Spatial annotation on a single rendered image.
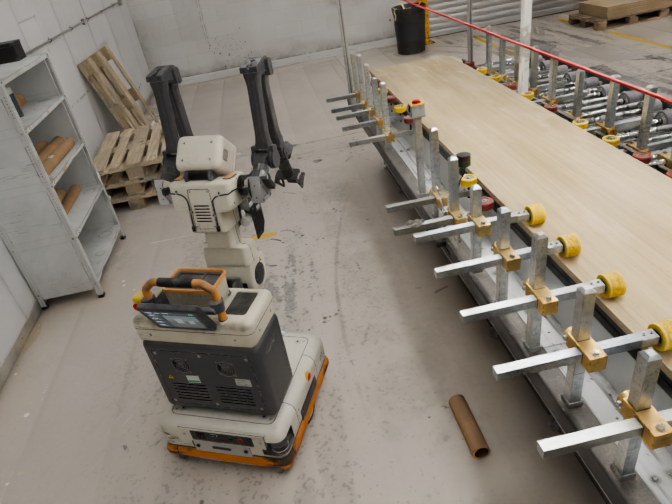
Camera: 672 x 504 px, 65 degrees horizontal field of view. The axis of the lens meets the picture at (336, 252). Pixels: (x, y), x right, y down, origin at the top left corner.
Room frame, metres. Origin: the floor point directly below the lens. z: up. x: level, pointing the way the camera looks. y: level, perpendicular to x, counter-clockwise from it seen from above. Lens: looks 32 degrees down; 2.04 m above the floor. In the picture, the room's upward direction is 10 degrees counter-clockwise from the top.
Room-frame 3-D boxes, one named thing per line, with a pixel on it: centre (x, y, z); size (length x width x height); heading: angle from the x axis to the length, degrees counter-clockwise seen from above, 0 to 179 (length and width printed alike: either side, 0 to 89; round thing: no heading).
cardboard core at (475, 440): (1.54, -0.45, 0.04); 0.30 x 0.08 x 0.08; 4
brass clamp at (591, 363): (1.03, -0.63, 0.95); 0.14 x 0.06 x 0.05; 4
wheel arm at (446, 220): (2.00, -0.49, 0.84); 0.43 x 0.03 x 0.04; 94
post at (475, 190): (1.80, -0.58, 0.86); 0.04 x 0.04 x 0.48; 4
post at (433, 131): (2.30, -0.54, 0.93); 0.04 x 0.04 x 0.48; 4
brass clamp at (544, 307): (1.28, -0.61, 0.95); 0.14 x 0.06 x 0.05; 4
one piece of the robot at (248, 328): (1.78, 0.57, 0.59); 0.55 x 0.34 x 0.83; 70
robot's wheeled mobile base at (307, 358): (1.87, 0.54, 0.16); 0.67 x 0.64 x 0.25; 160
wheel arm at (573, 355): (1.01, -0.62, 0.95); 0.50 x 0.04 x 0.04; 94
